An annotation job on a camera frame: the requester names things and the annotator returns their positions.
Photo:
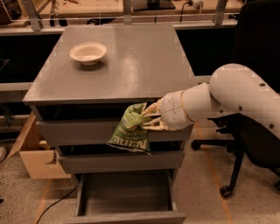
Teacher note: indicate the grey middle drawer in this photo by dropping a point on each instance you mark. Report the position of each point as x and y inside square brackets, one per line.
[122, 162]

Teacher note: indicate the black office chair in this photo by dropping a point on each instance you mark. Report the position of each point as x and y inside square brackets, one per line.
[256, 46]

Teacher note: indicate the grey drawer cabinet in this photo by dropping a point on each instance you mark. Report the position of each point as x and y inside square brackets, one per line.
[142, 64]

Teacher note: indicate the green jalapeno chip bag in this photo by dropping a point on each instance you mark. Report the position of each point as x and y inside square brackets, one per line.
[129, 134]

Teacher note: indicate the metal frame workbench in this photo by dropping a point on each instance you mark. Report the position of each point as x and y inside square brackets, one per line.
[54, 16]

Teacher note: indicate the cardboard box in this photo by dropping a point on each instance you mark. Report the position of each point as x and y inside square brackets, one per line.
[39, 158]

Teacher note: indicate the white paper bowl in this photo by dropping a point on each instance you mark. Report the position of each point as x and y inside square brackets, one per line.
[89, 53]

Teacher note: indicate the grey top drawer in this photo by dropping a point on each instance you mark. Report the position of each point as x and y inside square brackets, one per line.
[82, 132]

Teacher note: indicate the black monitor stand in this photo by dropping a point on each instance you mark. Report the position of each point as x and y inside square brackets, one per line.
[152, 5]

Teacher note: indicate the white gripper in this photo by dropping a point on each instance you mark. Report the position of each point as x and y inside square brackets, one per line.
[172, 111]

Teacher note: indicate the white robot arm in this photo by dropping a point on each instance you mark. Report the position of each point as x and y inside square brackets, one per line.
[232, 89]

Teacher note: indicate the grey open bottom drawer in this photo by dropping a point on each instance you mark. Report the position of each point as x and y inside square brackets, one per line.
[127, 197]

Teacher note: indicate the white power adapter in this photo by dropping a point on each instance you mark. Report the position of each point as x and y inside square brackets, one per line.
[197, 4]

